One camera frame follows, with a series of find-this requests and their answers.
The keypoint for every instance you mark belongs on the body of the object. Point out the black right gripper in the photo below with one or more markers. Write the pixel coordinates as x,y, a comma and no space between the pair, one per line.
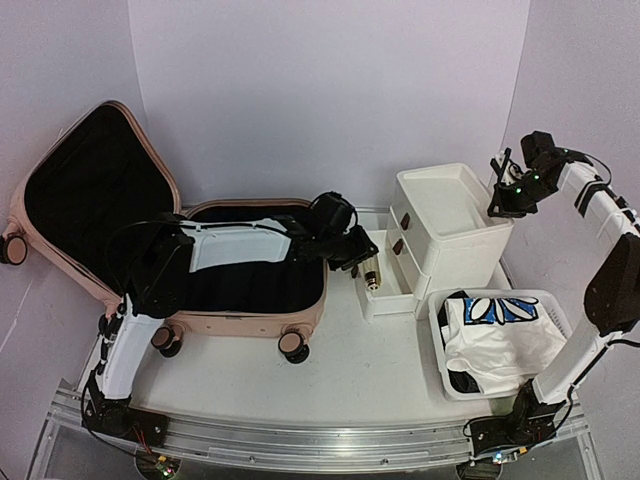
503,208

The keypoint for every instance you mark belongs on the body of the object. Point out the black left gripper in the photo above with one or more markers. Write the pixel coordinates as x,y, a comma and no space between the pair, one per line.
363,250

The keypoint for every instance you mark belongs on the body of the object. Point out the frosted gold-capped cosmetic bottle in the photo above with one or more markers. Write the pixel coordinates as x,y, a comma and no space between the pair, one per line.
371,273

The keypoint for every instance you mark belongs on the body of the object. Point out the white three-drawer storage cabinet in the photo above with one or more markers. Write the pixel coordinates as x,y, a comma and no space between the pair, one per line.
437,236

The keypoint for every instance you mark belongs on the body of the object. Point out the white perforated plastic basket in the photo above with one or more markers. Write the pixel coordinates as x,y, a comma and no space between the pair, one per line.
435,302

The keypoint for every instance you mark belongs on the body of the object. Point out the white garment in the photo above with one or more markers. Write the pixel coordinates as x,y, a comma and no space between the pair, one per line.
499,342

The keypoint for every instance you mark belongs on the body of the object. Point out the dark denim jeans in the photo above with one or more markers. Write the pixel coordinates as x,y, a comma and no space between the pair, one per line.
461,381

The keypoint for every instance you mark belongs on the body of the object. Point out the pink hard-shell suitcase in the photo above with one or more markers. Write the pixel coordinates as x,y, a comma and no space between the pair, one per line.
101,176

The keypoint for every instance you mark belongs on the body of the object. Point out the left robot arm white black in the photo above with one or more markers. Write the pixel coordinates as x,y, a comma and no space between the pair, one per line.
264,277

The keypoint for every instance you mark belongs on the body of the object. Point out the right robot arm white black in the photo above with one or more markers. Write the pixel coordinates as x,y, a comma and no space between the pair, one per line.
610,305

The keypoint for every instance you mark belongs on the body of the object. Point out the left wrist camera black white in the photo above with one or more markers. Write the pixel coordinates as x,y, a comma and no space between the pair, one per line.
332,214

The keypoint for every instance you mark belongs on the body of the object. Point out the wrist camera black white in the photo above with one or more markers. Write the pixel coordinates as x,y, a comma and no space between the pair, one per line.
539,155
332,214

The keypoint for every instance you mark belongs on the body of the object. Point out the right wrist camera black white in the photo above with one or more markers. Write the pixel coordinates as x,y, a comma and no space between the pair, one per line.
539,155

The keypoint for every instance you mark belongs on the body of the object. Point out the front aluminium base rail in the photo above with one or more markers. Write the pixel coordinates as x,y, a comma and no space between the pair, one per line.
255,445

